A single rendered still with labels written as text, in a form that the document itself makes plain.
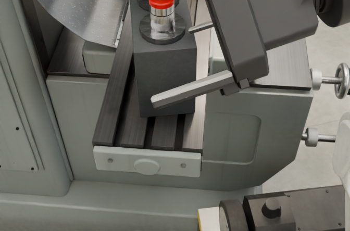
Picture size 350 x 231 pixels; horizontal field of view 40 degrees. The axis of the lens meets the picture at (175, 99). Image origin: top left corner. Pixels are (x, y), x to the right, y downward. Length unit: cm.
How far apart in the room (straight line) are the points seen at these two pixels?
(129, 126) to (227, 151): 67
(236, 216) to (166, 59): 55
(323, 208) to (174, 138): 54
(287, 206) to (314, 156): 91
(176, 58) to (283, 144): 76
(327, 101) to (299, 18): 213
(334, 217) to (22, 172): 106
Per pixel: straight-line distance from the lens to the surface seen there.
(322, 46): 276
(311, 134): 155
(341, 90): 156
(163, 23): 90
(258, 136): 155
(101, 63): 138
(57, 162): 172
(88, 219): 184
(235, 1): 32
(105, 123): 103
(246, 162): 167
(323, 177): 217
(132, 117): 103
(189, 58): 91
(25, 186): 186
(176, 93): 34
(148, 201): 179
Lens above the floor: 174
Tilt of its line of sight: 47 degrees down
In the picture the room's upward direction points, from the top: 1 degrees counter-clockwise
